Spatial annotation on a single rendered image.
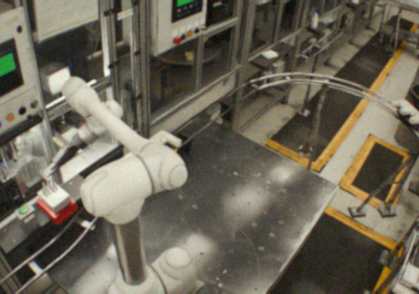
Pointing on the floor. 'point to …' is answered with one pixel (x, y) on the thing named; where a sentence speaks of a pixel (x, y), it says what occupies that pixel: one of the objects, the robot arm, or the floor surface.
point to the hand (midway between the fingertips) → (51, 169)
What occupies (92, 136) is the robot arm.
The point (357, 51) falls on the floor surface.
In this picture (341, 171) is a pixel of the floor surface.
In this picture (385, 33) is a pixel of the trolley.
